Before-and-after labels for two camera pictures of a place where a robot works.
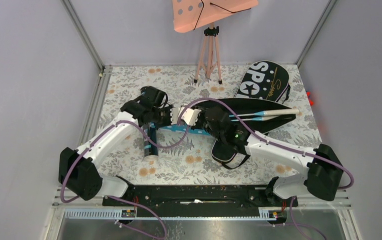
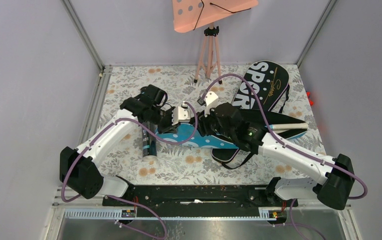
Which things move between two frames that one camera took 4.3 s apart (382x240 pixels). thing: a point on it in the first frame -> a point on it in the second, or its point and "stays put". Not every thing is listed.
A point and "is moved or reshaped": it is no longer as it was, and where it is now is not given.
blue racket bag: x=255 y=119 is moved or reshaped
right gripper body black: x=202 y=123 stays put
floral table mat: x=186 y=160 stays put
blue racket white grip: x=273 y=112 -> x=290 y=126
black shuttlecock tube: x=150 y=151 stays put
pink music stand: x=190 y=15 stays put
